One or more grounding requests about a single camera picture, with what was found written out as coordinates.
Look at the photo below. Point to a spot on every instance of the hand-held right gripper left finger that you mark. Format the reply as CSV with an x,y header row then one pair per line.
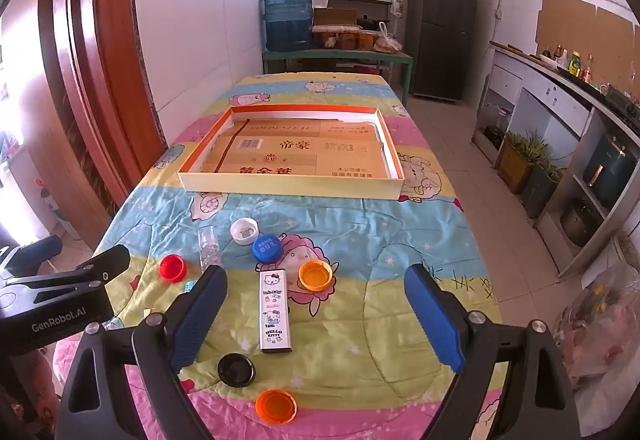
x,y
200,315

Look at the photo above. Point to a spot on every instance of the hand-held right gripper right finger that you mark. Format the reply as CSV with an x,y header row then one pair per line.
x,y
432,315

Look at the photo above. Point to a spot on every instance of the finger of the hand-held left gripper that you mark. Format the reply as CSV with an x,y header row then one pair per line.
x,y
107,265
35,252

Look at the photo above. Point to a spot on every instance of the light blue lighter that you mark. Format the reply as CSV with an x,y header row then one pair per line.
x,y
188,288

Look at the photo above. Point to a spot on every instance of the red bottle cap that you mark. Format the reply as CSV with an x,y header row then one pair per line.
x,y
172,267

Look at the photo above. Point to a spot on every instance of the black bottle cap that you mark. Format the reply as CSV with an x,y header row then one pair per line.
x,y
236,369

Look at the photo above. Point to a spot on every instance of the clear plastic tube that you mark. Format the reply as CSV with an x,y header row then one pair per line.
x,y
209,247

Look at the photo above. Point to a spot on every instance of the cartoon printed metal case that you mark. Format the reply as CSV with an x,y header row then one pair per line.
x,y
274,315

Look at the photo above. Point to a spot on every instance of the blue bottle cap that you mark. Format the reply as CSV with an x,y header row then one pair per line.
x,y
265,248

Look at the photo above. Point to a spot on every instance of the white bottle cap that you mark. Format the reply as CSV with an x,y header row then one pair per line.
x,y
244,231

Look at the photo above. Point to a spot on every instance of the deep orange bottle cap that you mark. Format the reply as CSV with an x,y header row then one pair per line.
x,y
275,407

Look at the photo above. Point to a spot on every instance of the yellow-orange bottle cap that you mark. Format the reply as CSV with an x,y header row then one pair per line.
x,y
315,275

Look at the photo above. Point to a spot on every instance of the shallow orange-rimmed cardboard box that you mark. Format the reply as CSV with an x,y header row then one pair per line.
x,y
290,187

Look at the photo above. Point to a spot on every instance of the plant in dark pot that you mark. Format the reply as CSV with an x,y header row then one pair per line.
x,y
542,187

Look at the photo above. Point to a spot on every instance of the plant in yellow pot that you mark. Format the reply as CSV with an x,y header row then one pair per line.
x,y
515,164

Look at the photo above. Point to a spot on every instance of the crumpled plastic bag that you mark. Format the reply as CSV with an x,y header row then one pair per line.
x,y
605,335

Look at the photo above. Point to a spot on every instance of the metal cooking pot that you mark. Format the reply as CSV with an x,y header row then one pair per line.
x,y
580,222

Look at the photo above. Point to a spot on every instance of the flattened printed cardboard sheet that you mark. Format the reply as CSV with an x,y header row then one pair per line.
x,y
300,154

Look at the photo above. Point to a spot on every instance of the teal kitchen appliance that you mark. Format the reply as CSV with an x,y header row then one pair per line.
x,y
610,169

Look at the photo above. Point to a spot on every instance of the white kitchen counter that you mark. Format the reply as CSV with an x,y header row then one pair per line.
x,y
550,84

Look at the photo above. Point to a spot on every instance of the dark grey refrigerator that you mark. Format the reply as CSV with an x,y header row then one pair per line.
x,y
440,49

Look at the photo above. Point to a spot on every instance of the green low table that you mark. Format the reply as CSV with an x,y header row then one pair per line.
x,y
340,55

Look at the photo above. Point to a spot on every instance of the plastic bag of food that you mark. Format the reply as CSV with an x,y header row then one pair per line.
x,y
387,42

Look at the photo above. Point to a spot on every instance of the jar of orange preserves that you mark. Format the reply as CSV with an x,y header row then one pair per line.
x,y
347,41
325,41
366,41

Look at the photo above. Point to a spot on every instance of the black gas stove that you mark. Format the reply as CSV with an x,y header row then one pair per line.
x,y
625,102

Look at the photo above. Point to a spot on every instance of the yellow-green bottle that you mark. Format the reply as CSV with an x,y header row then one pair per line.
x,y
575,65

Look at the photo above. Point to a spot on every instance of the dark sauce bottle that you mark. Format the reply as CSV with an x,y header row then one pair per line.
x,y
560,54

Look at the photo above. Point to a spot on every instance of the red-brown bottle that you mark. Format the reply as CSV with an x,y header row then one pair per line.
x,y
589,68

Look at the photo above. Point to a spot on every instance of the blue water jug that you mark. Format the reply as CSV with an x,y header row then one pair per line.
x,y
288,14

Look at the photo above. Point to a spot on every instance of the brown cardboard box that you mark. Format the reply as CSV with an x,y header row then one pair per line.
x,y
335,16

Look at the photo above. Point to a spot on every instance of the red-brown wooden door frame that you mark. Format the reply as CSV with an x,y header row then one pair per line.
x,y
100,69

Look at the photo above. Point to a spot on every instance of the cardboard sheets on wall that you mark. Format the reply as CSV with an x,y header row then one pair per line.
x,y
575,24

